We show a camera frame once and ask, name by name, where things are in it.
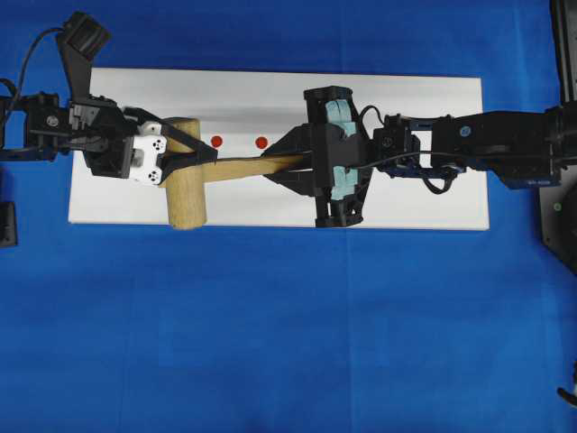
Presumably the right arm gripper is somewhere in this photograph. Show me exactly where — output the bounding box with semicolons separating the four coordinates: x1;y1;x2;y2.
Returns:
261;86;372;228

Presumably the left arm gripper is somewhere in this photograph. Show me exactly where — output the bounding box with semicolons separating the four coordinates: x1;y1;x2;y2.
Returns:
69;97;218;185

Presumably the wooden mallet hammer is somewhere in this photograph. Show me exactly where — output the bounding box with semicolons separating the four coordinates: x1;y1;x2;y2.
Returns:
160;118;305;230

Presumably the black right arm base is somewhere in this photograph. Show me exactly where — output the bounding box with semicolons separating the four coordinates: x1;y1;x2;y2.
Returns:
539;1;576;272

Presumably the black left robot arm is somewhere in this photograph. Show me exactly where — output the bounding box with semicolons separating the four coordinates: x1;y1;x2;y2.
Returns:
1;92;218;186

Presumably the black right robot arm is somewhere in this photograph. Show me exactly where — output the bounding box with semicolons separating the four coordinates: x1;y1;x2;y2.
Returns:
263;86;576;227

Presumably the large white foam board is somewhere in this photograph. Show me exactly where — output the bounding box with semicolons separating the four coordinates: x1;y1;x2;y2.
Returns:
68;68;490;231

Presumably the black clip bottom right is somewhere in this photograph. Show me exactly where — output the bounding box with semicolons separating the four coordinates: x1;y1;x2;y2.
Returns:
556;362;577;409

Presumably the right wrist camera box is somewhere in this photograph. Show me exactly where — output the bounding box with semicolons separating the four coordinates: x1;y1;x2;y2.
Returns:
312;124;364;189

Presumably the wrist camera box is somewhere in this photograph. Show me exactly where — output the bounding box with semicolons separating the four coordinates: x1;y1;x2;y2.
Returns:
56;12;111;100
312;124;364;189

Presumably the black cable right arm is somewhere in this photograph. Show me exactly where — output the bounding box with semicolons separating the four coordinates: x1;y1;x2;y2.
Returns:
358;106;465;196

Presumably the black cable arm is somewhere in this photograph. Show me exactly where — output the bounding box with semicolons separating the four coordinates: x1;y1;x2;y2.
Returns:
0;27;69;118
358;106;465;196

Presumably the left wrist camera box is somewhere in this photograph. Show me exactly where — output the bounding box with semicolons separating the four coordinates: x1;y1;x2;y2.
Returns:
56;12;111;100

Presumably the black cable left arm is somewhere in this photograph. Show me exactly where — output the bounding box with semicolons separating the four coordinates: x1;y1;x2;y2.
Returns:
0;27;69;118

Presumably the black bracket left edge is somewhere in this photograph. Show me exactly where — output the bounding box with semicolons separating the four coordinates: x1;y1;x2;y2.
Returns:
0;201;17;248

